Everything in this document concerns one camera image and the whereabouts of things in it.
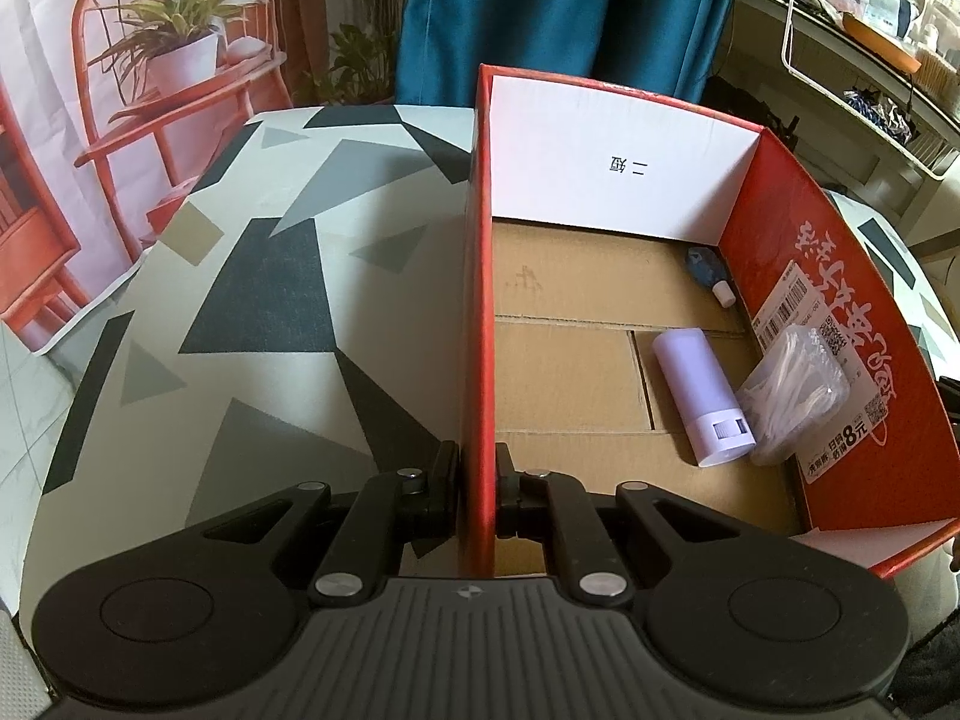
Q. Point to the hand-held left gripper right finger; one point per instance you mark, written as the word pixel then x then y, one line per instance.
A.
pixel 514 499

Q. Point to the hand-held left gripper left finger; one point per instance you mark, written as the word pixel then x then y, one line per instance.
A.
pixel 439 499

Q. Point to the lavender cylindrical container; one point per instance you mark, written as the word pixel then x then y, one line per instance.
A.
pixel 694 382

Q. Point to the small blue bottle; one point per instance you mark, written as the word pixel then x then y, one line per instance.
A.
pixel 705 264

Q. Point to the clear pack of cotton swabs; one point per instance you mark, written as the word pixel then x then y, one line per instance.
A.
pixel 795 382

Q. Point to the red cardboard box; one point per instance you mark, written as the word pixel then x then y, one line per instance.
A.
pixel 825 255

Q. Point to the printed room backdrop poster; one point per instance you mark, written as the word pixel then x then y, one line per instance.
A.
pixel 112 202

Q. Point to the teal curtain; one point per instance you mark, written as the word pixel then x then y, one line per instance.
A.
pixel 562 7

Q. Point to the orange tray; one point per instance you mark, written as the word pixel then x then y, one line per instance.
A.
pixel 885 45

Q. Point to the cotton swab container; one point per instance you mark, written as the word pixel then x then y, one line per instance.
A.
pixel 937 71

